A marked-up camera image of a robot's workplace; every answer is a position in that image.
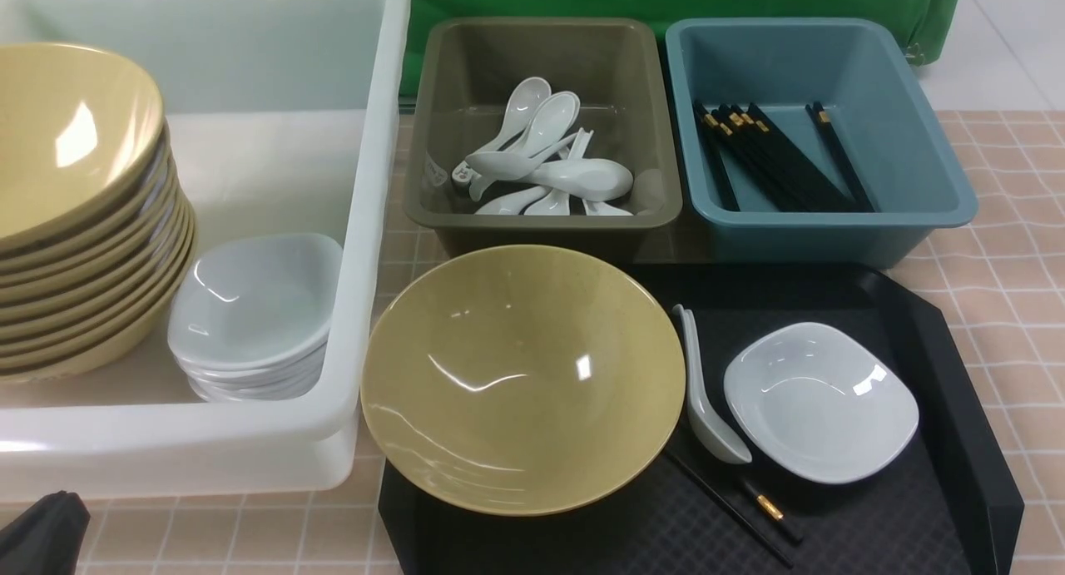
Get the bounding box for brown plastic bin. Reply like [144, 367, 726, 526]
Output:
[404, 17, 682, 263]

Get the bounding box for white ceramic spoon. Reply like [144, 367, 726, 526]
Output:
[671, 305, 753, 465]

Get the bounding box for black chopsticks in bin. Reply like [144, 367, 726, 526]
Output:
[692, 100, 876, 212]

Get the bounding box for white square dish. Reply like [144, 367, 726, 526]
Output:
[723, 322, 920, 484]

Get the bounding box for stack of white dishes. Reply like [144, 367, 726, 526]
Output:
[167, 231, 343, 403]

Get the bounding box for yellow noodle bowl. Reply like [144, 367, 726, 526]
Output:
[360, 245, 687, 518]

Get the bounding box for white spoons in bin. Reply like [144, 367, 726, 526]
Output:
[450, 76, 634, 217]

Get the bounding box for stack of yellow bowls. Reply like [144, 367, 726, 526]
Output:
[1, 42, 197, 383]

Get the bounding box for large white plastic tub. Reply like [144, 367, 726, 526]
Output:
[2, 0, 410, 503]

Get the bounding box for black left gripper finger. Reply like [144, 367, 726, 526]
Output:
[1, 491, 91, 574]

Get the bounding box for green cloth backdrop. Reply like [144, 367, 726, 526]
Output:
[400, 0, 959, 97]

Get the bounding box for blue plastic bin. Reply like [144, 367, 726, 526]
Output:
[663, 17, 978, 268]

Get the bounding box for black chopstick gold band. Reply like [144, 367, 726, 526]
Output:
[733, 473, 804, 546]

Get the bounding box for black serving tray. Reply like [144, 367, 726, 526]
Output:
[378, 264, 1025, 574]

